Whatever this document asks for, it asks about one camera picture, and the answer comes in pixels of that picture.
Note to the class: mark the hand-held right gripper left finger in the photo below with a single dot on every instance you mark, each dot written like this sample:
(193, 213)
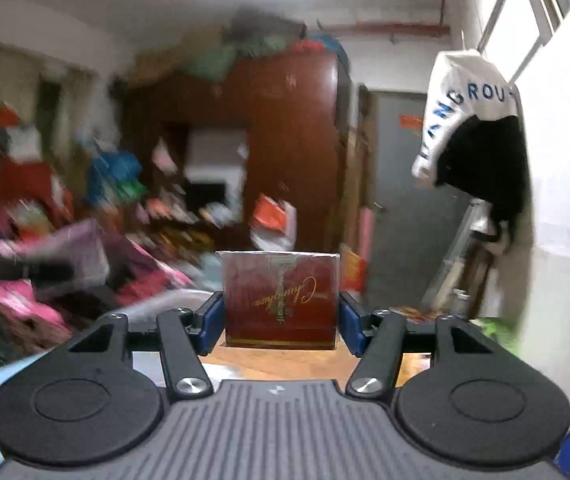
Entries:
(211, 322)

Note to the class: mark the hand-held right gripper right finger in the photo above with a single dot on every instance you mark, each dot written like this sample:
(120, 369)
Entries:
(352, 322)

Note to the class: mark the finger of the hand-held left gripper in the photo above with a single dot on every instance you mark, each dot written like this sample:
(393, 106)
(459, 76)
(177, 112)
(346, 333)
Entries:
(15, 268)

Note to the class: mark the dark red box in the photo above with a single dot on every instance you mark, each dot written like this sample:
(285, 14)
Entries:
(280, 300)

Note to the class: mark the red and yellow packet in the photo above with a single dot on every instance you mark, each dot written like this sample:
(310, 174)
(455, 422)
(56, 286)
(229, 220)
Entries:
(354, 267)

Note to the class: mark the white plastic bag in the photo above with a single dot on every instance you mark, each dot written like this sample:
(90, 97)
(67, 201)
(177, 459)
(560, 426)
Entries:
(287, 232)

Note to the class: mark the metal crutches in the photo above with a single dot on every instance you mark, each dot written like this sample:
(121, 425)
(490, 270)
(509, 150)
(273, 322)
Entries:
(457, 260)

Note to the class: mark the grey metal door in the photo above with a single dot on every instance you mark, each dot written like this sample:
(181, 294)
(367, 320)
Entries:
(405, 210)

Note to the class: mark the orange plastic bag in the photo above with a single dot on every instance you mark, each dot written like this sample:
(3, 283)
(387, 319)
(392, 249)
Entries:
(270, 212)

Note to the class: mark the black screen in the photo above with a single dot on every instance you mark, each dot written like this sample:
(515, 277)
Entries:
(205, 197)

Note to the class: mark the blue plastic bag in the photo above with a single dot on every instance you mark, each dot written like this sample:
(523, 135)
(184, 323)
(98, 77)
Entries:
(112, 175)

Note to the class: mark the green object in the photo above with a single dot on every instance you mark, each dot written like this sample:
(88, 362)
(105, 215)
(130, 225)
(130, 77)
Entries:
(500, 337)

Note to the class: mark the brown wooden wardrobe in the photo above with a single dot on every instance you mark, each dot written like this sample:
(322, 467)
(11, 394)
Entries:
(290, 160)

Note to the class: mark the white and black jacket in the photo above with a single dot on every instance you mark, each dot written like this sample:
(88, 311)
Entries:
(475, 160)

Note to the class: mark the red door sticker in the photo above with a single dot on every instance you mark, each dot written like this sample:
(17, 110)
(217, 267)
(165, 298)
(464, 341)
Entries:
(411, 123)

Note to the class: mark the green bundles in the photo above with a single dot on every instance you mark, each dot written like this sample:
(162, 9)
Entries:
(245, 50)

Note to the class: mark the red pipe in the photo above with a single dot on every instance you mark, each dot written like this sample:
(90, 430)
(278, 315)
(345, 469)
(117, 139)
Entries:
(405, 26)

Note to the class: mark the window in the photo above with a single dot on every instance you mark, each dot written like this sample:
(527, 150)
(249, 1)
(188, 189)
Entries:
(520, 15)

